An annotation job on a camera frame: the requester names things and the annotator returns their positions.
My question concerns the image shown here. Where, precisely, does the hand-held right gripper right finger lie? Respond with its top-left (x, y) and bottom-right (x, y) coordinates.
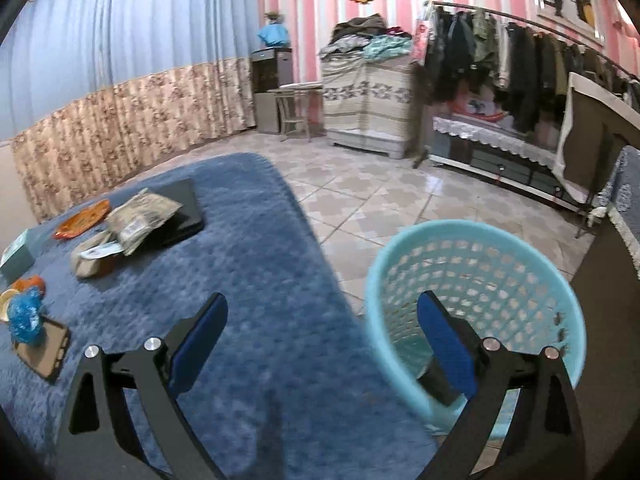
top-left (416, 290), bottom-right (586, 480)

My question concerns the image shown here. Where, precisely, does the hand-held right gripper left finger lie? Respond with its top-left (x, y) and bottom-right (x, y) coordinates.
top-left (55, 292), bottom-right (231, 480)

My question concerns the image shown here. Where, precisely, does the teal plastic basket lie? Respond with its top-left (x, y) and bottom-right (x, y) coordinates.
top-left (364, 220), bottom-right (587, 438)

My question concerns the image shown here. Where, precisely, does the blue fleece blanket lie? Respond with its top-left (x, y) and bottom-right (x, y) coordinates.
top-left (0, 152), bottom-right (441, 480)

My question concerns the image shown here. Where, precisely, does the black flat case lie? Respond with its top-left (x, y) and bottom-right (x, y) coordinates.
top-left (149, 177), bottom-right (206, 251)

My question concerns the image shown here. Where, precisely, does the white foil lid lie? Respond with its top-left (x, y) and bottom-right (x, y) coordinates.
top-left (80, 242), bottom-right (123, 261)

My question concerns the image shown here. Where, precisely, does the camouflage print packet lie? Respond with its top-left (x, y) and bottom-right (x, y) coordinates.
top-left (106, 188), bottom-right (183, 257)

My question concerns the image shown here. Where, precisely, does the beige cloth pouch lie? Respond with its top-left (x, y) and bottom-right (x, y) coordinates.
top-left (70, 232), bottom-right (123, 278)

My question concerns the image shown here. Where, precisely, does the brown card with black rim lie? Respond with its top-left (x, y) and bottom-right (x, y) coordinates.
top-left (12, 316), bottom-right (71, 385)

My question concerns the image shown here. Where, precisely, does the orange round plate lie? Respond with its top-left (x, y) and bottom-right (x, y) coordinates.
top-left (53, 199), bottom-right (111, 240)

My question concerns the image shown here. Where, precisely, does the brown sofa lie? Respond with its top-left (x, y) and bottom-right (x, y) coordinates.
top-left (570, 210), bottom-right (640, 480)

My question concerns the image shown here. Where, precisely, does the blue crumpled plastic wrapper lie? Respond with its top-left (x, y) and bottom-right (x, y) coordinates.
top-left (7, 289), bottom-right (43, 346)

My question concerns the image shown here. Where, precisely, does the orange tangerine piece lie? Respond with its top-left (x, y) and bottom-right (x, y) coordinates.
top-left (11, 276), bottom-right (47, 297)

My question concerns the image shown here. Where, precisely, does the low dark bench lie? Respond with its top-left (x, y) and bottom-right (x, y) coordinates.
top-left (431, 115), bottom-right (596, 211)

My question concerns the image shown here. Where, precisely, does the teal box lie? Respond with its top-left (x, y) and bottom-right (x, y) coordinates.
top-left (0, 228), bottom-right (36, 281)

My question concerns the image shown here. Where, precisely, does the white lace cloth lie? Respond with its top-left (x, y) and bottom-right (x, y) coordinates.
top-left (432, 116), bottom-right (561, 171)

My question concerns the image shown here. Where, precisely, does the grey patterned sofa cover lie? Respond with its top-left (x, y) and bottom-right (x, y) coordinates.
top-left (590, 145), bottom-right (640, 281)

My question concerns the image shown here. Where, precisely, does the orange white bundle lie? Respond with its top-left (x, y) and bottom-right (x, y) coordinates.
top-left (450, 95), bottom-right (501, 121)

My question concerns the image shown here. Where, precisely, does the grey water dispenser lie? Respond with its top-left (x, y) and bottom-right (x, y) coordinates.
top-left (250, 47), bottom-right (294, 135)

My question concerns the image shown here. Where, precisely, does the brown chair with white trim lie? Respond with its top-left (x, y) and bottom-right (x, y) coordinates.
top-left (552, 72), bottom-right (640, 241)

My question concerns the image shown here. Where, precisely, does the cabinet with patterned cover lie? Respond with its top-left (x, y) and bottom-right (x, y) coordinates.
top-left (320, 55), bottom-right (416, 160)

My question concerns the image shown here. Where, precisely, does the small folding table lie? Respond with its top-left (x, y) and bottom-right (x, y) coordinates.
top-left (267, 82), bottom-right (323, 142)

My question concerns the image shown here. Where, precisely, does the row of hanging clothes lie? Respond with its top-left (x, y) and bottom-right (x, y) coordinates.
top-left (425, 6), bottom-right (640, 133)

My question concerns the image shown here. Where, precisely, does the blue and floral curtain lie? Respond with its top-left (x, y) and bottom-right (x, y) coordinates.
top-left (0, 0), bottom-right (261, 223)

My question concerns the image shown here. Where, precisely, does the pink printed hanging bag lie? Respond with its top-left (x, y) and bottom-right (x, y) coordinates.
top-left (411, 2), bottom-right (436, 66)

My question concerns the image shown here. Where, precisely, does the blue water bottle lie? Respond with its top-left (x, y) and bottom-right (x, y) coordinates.
top-left (257, 12), bottom-right (291, 50)

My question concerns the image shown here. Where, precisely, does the pile of folded clothes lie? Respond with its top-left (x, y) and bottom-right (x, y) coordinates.
top-left (319, 16), bottom-right (415, 61)

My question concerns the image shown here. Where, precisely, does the metal clothes rack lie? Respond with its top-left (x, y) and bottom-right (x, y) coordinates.
top-left (415, 0), bottom-right (640, 241)

